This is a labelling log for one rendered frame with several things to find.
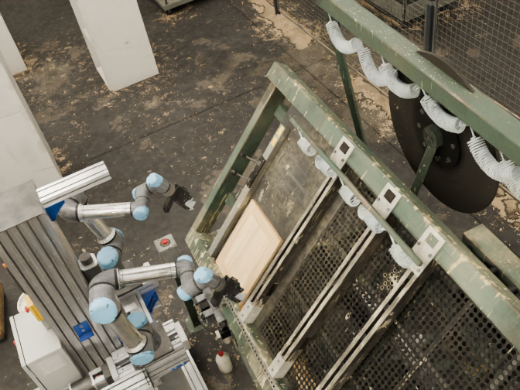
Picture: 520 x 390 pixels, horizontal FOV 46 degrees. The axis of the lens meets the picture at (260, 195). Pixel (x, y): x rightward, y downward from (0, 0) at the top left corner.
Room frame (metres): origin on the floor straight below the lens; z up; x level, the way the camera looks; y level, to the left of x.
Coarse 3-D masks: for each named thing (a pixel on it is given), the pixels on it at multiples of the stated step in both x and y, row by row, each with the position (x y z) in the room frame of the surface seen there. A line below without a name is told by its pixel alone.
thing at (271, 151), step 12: (276, 132) 2.63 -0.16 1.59; (288, 132) 2.61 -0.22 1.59; (276, 144) 2.58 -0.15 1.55; (264, 156) 2.59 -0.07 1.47; (264, 168) 2.55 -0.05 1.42; (252, 192) 2.53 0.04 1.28; (240, 204) 2.50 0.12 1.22; (228, 216) 2.52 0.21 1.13; (228, 228) 2.47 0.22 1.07; (216, 240) 2.47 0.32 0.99; (216, 252) 2.43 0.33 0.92
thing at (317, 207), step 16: (352, 144) 2.11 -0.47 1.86; (320, 160) 2.06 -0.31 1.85; (336, 160) 2.11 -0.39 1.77; (336, 176) 2.08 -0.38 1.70; (320, 192) 2.09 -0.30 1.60; (336, 192) 2.08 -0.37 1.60; (320, 208) 2.05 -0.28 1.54; (304, 224) 2.03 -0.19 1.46; (288, 240) 2.04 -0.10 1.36; (304, 240) 2.02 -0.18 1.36; (288, 256) 1.99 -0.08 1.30; (272, 272) 1.97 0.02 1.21; (256, 288) 1.98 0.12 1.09; (272, 288) 1.95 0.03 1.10; (256, 304) 1.92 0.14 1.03
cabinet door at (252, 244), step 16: (256, 208) 2.41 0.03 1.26; (240, 224) 2.42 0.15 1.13; (256, 224) 2.33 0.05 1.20; (240, 240) 2.35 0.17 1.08; (256, 240) 2.26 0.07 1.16; (272, 240) 2.17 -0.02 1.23; (224, 256) 2.36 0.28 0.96; (240, 256) 2.27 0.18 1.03; (256, 256) 2.18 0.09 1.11; (272, 256) 2.11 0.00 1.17; (224, 272) 2.28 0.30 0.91; (240, 272) 2.19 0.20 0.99; (256, 272) 2.10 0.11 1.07; (240, 304) 2.04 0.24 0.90
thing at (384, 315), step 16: (400, 256) 1.43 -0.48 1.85; (432, 256) 1.44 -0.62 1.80; (416, 272) 1.43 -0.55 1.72; (400, 288) 1.46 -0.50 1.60; (416, 288) 1.43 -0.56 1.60; (384, 304) 1.44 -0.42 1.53; (400, 304) 1.41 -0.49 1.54; (368, 320) 1.43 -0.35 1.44; (384, 320) 1.39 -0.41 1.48; (368, 336) 1.38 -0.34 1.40; (352, 352) 1.38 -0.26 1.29; (368, 352) 1.36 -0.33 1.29; (336, 368) 1.36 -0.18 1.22; (352, 368) 1.34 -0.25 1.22; (320, 384) 1.35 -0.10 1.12; (336, 384) 1.31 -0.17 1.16
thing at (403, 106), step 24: (456, 72) 1.99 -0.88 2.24; (408, 120) 2.28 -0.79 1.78; (432, 120) 2.10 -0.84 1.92; (408, 144) 2.28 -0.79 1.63; (432, 144) 2.03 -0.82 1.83; (456, 144) 1.93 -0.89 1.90; (480, 144) 1.81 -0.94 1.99; (432, 168) 2.08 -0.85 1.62; (456, 168) 1.93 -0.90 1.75; (480, 168) 1.79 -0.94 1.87; (432, 192) 2.07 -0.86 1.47; (456, 192) 1.91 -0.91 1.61; (480, 192) 1.77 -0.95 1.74
